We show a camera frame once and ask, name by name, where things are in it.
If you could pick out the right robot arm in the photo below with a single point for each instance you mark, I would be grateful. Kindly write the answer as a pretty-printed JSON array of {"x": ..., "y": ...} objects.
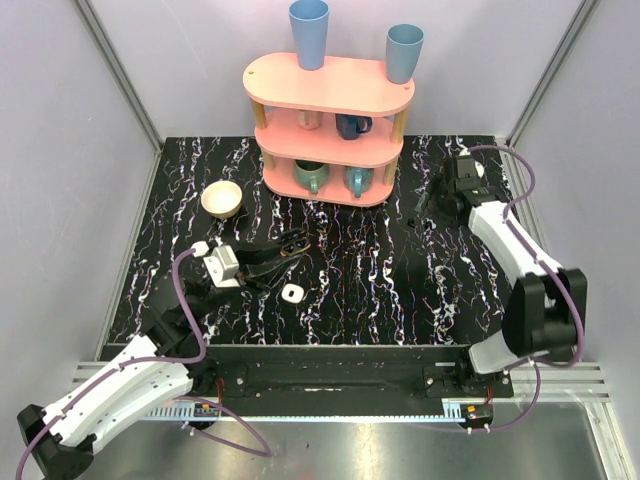
[{"x": 547, "y": 307}]

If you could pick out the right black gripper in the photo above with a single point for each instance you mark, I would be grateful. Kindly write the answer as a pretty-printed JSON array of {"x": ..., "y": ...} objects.
[{"x": 436, "y": 186}]

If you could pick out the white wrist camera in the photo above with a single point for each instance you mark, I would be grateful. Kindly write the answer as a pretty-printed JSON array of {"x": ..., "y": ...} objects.
[
  {"x": 479, "y": 169},
  {"x": 220, "y": 262}
]

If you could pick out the dark blue mug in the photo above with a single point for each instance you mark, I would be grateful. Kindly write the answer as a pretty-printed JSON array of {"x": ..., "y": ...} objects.
[{"x": 351, "y": 127}]

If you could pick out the cream ceramic bowl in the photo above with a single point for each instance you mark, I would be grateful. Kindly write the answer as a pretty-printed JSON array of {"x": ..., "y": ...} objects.
[{"x": 222, "y": 199}]

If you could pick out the light blue butterfly mug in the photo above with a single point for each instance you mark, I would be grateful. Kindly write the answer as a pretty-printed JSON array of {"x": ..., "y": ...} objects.
[{"x": 358, "y": 180}]

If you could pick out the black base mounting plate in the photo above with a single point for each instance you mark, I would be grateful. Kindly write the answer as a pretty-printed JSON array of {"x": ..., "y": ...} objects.
[{"x": 335, "y": 381}]

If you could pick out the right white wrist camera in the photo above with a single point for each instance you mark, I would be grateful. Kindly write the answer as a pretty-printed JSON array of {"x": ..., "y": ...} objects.
[{"x": 479, "y": 169}]

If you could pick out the aluminium rail frame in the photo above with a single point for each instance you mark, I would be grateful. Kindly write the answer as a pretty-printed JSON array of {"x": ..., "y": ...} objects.
[{"x": 583, "y": 384}]

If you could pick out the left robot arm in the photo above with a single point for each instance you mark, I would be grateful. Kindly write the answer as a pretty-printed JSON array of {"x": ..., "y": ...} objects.
[{"x": 166, "y": 361}]

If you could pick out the pink mug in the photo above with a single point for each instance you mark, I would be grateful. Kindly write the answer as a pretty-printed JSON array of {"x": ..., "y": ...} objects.
[{"x": 309, "y": 120}]

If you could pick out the right blue plastic tumbler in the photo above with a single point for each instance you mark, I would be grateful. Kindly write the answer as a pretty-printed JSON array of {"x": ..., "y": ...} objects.
[{"x": 403, "y": 48}]

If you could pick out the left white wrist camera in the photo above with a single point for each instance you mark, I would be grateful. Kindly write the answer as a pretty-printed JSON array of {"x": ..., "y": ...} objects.
[{"x": 220, "y": 262}]

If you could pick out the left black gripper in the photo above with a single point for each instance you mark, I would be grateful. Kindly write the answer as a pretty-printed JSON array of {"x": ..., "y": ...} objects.
[{"x": 245, "y": 263}]

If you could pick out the left blue plastic tumbler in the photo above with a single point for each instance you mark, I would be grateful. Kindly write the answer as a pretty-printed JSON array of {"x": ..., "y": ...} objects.
[{"x": 309, "y": 21}]

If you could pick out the pink three-tier wooden shelf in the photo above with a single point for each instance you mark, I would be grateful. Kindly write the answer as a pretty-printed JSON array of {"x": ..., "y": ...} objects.
[{"x": 278, "y": 88}]

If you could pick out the green glazed mug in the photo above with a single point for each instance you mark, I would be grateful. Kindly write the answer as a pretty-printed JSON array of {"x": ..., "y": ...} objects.
[{"x": 310, "y": 175}]

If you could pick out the blue plastic tumbler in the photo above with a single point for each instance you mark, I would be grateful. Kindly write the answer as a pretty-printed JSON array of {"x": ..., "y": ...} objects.
[
  {"x": 309, "y": 21},
  {"x": 403, "y": 48}
]

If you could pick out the white earbud case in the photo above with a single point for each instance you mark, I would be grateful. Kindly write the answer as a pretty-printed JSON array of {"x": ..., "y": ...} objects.
[{"x": 292, "y": 293}]

